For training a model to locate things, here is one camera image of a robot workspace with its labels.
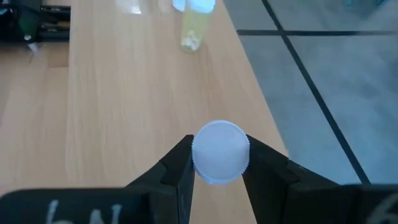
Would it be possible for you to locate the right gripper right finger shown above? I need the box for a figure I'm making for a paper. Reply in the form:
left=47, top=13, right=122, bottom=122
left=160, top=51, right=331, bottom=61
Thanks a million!
left=241, top=134, right=343, bottom=224

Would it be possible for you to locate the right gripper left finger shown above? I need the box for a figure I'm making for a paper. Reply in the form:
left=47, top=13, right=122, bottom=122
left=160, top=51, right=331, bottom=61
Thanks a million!
left=126, top=134, right=196, bottom=224

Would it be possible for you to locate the yellow translucent medicine bottle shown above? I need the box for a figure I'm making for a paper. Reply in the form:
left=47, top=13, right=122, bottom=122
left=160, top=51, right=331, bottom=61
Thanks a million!
left=172, top=0, right=217, bottom=53

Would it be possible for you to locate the wooden shelf with black frame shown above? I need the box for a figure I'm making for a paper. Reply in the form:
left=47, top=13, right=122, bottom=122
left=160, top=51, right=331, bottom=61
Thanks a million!
left=67, top=0, right=290, bottom=224

